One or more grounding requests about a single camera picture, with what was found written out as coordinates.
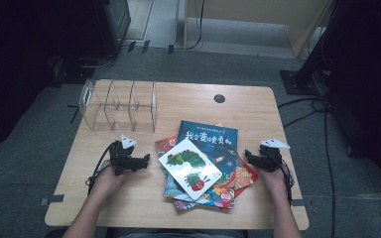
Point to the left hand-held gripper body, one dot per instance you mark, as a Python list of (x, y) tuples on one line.
[(122, 155)]

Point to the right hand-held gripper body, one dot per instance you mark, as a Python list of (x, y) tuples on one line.
[(270, 160)]

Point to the red picture book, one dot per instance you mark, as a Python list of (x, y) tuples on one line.
[(246, 175)]

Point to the light blue monsters picture book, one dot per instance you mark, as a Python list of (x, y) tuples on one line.
[(165, 145)]

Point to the clear acrylic book rack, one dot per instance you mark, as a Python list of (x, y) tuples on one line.
[(119, 115)]

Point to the white caterpillar picture book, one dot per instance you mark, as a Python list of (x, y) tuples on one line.
[(188, 165)]

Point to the dark blue dinosaur picture book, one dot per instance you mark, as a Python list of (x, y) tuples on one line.
[(208, 135)]

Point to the person's right hand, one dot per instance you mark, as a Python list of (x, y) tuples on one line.
[(276, 181)]

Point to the person's left hand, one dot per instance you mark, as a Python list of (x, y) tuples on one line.
[(109, 180)]

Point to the grey tape strip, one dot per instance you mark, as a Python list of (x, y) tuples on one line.
[(54, 199), (298, 202)]

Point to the black floor tape cross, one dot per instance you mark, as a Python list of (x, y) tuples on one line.
[(75, 114)]

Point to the black table grommet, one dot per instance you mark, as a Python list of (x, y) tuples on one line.
[(219, 98)]

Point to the black metal stand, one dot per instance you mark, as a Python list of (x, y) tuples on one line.
[(297, 82)]

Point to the black stand base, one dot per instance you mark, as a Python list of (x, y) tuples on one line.
[(67, 72)]

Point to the black floor tape piece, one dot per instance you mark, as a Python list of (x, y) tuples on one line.
[(131, 46), (145, 46), (171, 49)]

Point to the black equipment cabinet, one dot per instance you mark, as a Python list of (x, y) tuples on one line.
[(112, 26)]

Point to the dark curtain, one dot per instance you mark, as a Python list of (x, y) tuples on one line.
[(13, 33), (370, 66)]

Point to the light wooden cabinet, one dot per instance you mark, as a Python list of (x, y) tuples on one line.
[(244, 10)]

